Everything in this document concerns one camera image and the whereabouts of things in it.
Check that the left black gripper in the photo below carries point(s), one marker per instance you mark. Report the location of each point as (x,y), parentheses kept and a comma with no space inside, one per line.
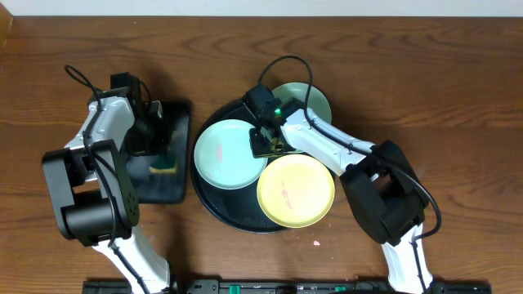
(151,136)

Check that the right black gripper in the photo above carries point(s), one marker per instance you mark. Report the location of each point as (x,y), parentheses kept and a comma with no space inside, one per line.
(257,149)

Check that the green yellow sponge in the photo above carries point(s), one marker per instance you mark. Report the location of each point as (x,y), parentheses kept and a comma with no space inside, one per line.
(164,165)

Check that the light blue plate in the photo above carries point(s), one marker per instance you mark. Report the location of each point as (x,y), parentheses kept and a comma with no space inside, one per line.
(223,155)

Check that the yellow plate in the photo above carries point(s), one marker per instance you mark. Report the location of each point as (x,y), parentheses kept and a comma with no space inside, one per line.
(295,191)

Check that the pale green plate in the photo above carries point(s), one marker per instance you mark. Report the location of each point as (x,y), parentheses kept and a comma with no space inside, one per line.
(317,100)

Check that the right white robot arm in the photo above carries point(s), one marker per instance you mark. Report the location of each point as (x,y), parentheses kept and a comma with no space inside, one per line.
(385,196)

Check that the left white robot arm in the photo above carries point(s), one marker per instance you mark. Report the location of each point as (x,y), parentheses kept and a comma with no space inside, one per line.
(92,195)

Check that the black rectangular tray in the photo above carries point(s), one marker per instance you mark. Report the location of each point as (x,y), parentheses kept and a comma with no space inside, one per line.
(164,188)

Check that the black round tray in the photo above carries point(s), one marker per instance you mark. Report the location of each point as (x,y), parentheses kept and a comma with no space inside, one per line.
(238,208)

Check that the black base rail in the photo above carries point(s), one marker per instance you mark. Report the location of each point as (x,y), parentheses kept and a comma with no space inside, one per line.
(212,286)

